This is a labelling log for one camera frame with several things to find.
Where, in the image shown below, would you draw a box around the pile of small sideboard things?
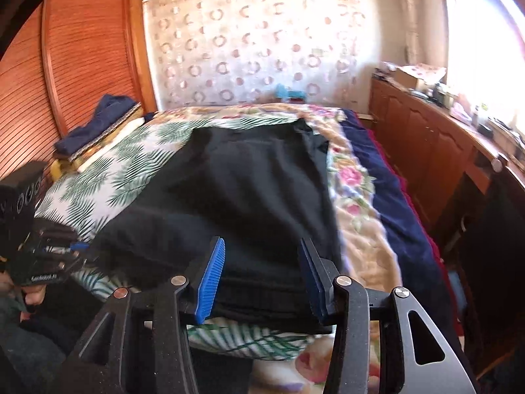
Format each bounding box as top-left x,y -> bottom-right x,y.
373,61 -> 525,157

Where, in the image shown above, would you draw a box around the cardboard box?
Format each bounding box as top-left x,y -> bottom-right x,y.
394,63 -> 448,91

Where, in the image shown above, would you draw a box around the wooden sideboard cabinet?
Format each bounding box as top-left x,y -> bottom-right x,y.
367,74 -> 525,255

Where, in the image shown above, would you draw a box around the black t-shirt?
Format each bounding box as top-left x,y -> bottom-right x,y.
92,118 -> 343,335

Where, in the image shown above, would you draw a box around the red blanket edge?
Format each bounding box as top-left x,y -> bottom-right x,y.
367,129 -> 468,337

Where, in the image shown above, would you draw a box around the navy blue folded garment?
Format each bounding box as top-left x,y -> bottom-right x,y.
54,94 -> 142,154

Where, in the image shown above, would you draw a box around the small blue object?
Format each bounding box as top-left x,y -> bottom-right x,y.
274,84 -> 307,103

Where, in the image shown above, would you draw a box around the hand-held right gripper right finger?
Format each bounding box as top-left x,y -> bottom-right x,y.
299,238 -> 478,394

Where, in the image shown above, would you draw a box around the circle print wall cloth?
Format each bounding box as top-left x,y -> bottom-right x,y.
143,0 -> 405,109

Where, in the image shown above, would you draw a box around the person's dark trousers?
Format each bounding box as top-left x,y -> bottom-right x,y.
0,295 -> 72,394

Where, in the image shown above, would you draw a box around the wooden louvered wardrobe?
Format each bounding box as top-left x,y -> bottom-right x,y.
0,0 -> 158,181

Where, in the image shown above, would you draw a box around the navy blue blanket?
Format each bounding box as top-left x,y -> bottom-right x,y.
340,109 -> 448,394

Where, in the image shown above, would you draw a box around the floral blanket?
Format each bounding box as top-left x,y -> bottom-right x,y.
156,104 -> 415,394

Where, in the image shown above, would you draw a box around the palm leaf print sheet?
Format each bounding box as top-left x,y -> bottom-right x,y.
35,122 -> 325,362

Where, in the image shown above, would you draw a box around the studded gold cushion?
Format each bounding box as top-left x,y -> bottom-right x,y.
53,104 -> 144,173

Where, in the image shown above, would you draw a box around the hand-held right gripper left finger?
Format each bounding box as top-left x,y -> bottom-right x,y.
49,236 -> 226,394

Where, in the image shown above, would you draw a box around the bright window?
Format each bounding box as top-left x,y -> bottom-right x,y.
445,0 -> 525,132

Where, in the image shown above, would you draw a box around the person's left hand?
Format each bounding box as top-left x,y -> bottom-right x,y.
0,271 -> 48,321

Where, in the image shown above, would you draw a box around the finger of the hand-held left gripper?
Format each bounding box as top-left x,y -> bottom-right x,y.
41,251 -> 99,274
39,230 -> 89,251

